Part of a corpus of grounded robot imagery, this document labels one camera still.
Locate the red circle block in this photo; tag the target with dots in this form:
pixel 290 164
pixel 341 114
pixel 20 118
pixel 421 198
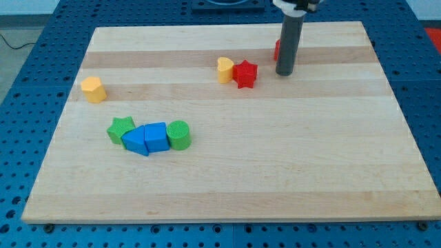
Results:
pixel 276 49

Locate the green circle block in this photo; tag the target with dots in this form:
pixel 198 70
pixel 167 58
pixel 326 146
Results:
pixel 178 135

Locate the red star block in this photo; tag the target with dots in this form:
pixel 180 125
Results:
pixel 245 74

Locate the green star block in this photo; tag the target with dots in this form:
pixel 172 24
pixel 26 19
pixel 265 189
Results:
pixel 118 128

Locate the yellow heart block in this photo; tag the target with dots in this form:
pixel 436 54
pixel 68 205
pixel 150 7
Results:
pixel 225 69

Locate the wooden board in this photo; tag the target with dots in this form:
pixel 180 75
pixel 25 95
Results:
pixel 327 144

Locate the blue square block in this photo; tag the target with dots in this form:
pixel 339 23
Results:
pixel 156 137

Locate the blue triangle block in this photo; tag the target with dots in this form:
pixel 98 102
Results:
pixel 134 141

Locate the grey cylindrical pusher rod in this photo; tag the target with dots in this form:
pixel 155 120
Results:
pixel 288 46

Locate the yellow hexagon block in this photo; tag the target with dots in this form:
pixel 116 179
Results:
pixel 93 89

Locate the red object at edge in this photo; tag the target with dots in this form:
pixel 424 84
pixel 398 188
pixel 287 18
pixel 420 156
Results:
pixel 435 37

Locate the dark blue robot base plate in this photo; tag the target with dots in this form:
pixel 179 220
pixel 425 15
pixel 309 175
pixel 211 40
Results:
pixel 205 6

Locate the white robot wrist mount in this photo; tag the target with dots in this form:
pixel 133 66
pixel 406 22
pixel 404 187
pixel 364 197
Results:
pixel 297 8

